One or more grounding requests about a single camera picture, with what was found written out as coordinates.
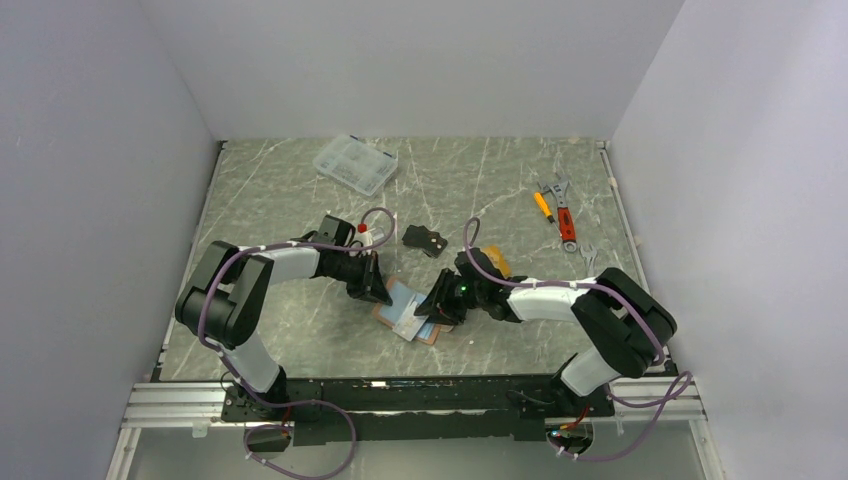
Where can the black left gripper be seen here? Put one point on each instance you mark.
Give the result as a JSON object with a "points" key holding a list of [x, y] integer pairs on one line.
{"points": [[370, 284]]}

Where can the silver combination wrench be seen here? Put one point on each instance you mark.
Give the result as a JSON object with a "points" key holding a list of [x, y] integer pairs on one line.
{"points": [[589, 253]]}

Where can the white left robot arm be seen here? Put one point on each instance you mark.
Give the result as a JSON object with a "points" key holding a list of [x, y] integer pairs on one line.
{"points": [[222, 302]]}

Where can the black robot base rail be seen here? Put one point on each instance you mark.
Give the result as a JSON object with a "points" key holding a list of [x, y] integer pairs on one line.
{"points": [[519, 407]]}

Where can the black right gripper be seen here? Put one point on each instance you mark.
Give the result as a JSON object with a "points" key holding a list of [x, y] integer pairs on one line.
{"points": [[438, 304]]}

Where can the white credit card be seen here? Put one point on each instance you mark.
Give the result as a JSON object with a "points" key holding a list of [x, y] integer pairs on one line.
{"points": [[409, 323]]}

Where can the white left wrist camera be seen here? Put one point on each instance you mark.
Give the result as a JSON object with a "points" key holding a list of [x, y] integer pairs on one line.
{"points": [[368, 236]]}

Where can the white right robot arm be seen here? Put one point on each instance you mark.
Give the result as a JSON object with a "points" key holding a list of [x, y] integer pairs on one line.
{"points": [[628, 329]]}

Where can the aluminium frame rail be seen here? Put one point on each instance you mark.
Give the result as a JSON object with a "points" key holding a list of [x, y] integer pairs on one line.
{"points": [[168, 405]]}

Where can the clear plastic organizer box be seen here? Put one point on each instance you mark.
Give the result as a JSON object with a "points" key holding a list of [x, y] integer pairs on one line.
{"points": [[355, 164]]}

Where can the yellow handled screwdriver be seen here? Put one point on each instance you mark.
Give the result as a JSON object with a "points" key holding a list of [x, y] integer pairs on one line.
{"points": [[544, 208]]}

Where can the brown leather card holder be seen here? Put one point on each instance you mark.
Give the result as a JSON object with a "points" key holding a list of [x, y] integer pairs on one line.
{"points": [[401, 295]]}

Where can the red handled adjustable wrench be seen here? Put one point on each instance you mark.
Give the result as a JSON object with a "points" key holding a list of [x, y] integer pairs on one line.
{"points": [[555, 194]]}

